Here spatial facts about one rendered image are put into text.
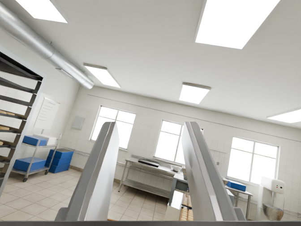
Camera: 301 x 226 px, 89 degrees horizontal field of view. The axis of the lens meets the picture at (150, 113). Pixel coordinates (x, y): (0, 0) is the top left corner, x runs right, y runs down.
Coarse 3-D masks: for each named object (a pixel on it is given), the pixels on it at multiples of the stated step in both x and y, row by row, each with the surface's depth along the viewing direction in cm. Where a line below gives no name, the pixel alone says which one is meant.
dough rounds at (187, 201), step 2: (184, 194) 233; (184, 196) 216; (188, 196) 227; (184, 198) 210; (186, 198) 210; (188, 198) 218; (182, 200) 203; (184, 200) 199; (186, 200) 201; (188, 200) 209; (190, 200) 205; (182, 202) 196; (184, 202) 193; (186, 202) 194; (188, 202) 199; (190, 202) 198; (184, 204) 188; (186, 204) 187; (188, 204) 188; (190, 204) 190; (190, 206) 185
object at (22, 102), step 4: (0, 96) 101; (4, 96) 101; (4, 100) 99; (8, 100) 101; (12, 100) 101; (16, 100) 101; (20, 100) 101; (24, 104) 101; (28, 104) 101; (32, 104) 101
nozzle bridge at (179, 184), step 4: (176, 176) 208; (180, 176) 214; (176, 180) 196; (180, 180) 195; (184, 180) 194; (172, 184) 196; (176, 184) 203; (180, 184) 202; (184, 184) 200; (172, 188) 195; (176, 188) 198; (180, 188) 200; (184, 188) 199; (172, 192) 203; (184, 192) 194; (188, 192) 193; (228, 192) 189; (172, 196) 202; (232, 196) 177; (232, 200) 177; (232, 204) 176
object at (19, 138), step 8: (40, 88) 104; (32, 96) 102; (32, 112) 102; (24, 128) 99; (16, 136) 97; (16, 152) 97; (8, 168) 94; (8, 176) 96; (0, 184) 92; (0, 192) 93
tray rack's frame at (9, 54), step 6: (0, 48) 73; (6, 48) 75; (0, 54) 86; (6, 54) 76; (12, 54) 79; (6, 60) 95; (12, 60) 82; (18, 60) 83; (24, 60) 87; (18, 66) 103; (24, 66) 88; (30, 66) 92; (30, 72) 105; (36, 72) 97; (42, 72) 102
